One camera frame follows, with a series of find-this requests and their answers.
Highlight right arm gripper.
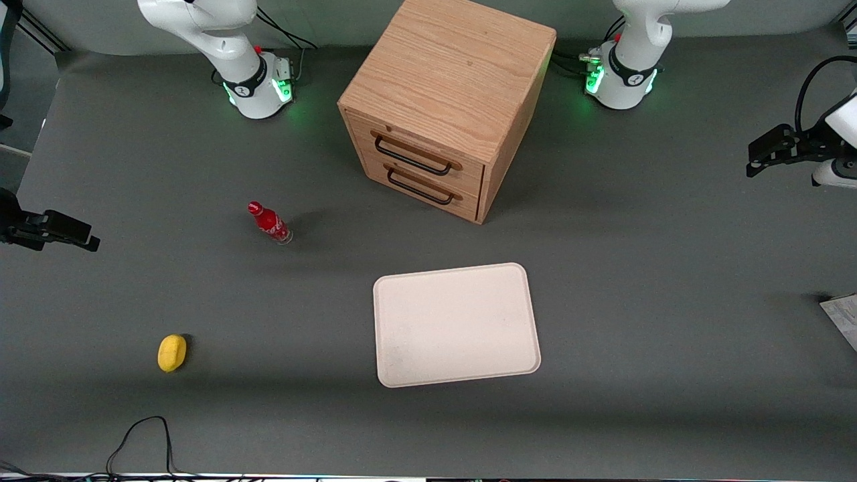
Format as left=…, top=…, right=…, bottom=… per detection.
left=0, top=188, right=102, bottom=253

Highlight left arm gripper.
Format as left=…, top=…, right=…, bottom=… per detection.
left=746, top=94, right=857, bottom=179

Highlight red cookie box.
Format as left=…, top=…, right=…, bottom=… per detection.
left=820, top=294, right=857, bottom=353

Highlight beige plastic tray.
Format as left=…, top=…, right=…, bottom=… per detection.
left=373, top=262, right=542, bottom=388

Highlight yellow lemon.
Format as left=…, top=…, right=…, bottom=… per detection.
left=157, top=334, right=187, bottom=373

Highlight red cola bottle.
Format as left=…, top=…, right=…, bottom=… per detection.
left=247, top=201, right=294, bottom=246

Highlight wooden drawer front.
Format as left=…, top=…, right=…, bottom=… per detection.
left=348, top=110, right=486, bottom=196
left=362, top=149, right=483, bottom=223

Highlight wooden two-drawer cabinet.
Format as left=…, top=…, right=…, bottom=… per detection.
left=337, top=0, right=557, bottom=225

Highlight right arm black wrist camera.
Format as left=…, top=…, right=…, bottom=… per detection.
left=42, top=210, right=93, bottom=246

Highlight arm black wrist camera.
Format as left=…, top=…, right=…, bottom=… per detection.
left=748, top=124, right=830, bottom=168
left=42, top=210, right=93, bottom=246

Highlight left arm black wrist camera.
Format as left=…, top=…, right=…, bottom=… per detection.
left=748, top=124, right=830, bottom=168

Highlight left arm black wrist cable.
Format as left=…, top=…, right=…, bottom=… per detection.
left=795, top=56, right=857, bottom=135

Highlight black hanging strap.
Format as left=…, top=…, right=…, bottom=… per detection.
left=0, top=0, right=22, bottom=131

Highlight thin black looped cable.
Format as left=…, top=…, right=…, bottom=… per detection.
left=105, top=416, right=177, bottom=479

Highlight left arm base black cables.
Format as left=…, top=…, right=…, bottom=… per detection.
left=552, top=17, right=627, bottom=78

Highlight arm base black cables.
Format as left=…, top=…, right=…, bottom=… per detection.
left=256, top=7, right=319, bottom=88
left=552, top=17, right=627, bottom=78

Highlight right arm base black cables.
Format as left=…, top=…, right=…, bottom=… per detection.
left=256, top=7, right=319, bottom=88

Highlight black metal drawer handle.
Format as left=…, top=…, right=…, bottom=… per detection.
left=372, top=131, right=463, bottom=177
left=386, top=163, right=464, bottom=206

